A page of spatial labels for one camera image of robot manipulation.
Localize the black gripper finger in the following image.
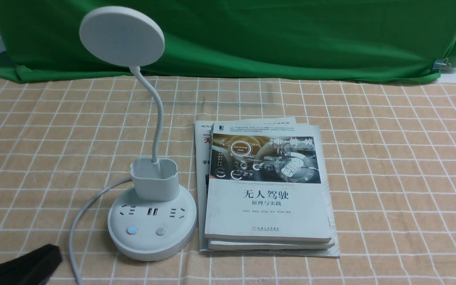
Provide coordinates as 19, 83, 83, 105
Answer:
0, 244, 63, 285

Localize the bottom thin white book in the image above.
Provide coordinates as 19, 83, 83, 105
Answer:
194, 120, 341, 258

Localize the white desk lamp with sockets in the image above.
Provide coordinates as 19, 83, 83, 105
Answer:
79, 6, 197, 262

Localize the top self-driving textbook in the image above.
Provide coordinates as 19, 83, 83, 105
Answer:
204, 122, 333, 243

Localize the orange checkered tablecloth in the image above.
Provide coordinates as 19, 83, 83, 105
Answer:
0, 76, 456, 285

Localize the metal binder clip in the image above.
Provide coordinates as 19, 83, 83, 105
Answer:
431, 58, 451, 73

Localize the middle white book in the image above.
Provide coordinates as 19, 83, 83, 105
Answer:
207, 120, 336, 251

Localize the green backdrop cloth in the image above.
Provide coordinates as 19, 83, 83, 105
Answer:
0, 0, 456, 83

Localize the grey lamp power cable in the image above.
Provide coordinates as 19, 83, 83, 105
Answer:
68, 177, 132, 285

